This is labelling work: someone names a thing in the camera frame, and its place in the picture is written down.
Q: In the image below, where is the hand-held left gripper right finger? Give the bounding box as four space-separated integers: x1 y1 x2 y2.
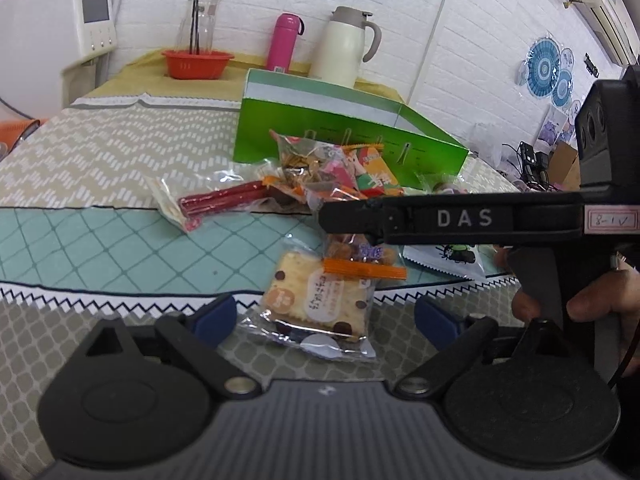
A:
392 294 591 401

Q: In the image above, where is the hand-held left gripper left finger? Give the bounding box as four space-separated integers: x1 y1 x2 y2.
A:
82 294 263 398

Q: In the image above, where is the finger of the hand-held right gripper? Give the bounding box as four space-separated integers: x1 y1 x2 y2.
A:
318 192 586 248

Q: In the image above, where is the white printed snack packet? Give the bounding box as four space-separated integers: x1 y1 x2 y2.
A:
402 244 487 282

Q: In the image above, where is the orange nut packet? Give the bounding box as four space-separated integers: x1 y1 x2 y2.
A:
322 232 408 281

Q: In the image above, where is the yellow cake packet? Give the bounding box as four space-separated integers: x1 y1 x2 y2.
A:
239 247 378 361

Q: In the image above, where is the orange apple print packet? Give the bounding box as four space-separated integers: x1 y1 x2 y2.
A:
345 144 407 197

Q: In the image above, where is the red sausage stick packet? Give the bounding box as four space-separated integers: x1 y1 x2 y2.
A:
147 175 273 233

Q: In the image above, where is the pink bean snack packet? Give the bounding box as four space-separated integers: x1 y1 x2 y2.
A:
270 130 351 196

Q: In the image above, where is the green cardboard box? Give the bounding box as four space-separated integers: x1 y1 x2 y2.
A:
232 67 471 191

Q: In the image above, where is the person's right hand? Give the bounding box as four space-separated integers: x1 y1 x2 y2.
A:
492 245 640 326

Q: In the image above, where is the clear wrapped snack packet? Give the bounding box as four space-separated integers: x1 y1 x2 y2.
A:
417 172 471 196

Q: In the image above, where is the brown cardboard box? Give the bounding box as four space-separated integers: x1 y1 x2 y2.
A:
547 140 581 191

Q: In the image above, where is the purple picture card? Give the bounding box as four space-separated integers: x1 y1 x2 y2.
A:
537 105 576 148

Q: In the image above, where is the medium blue paper fan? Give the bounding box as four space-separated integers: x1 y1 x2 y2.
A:
550 67 575 108

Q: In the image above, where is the black power adapter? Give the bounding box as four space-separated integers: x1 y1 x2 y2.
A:
517 141 551 181

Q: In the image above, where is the clear plastic bag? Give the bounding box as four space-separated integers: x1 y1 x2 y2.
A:
467 125 521 171

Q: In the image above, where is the large blue paper fan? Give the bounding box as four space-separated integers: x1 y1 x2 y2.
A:
525 35 563 98

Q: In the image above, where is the white air conditioner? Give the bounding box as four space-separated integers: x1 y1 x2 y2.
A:
572 0 640 66

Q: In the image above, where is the small orange snack packet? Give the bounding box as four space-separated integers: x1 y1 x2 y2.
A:
260 175 308 211

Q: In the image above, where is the patterned tablecloth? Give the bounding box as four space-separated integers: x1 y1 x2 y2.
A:
0 50 526 461

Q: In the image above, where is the cream thermos jug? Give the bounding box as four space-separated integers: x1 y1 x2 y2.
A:
310 6 383 88

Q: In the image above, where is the pink thermos bottle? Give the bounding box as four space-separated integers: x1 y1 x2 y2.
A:
266 12 306 73

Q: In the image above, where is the red plastic basket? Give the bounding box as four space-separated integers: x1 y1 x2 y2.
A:
161 49 235 81

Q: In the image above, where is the orange plastic crate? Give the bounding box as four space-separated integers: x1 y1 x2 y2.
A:
0 120 41 148

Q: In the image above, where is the clear glass pitcher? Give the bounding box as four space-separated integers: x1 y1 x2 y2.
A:
175 0 221 53

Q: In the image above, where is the white water dispenser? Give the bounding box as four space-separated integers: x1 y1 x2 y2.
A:
0 0 126 111

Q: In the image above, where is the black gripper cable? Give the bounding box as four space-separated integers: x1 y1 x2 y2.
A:
607 320 640 388

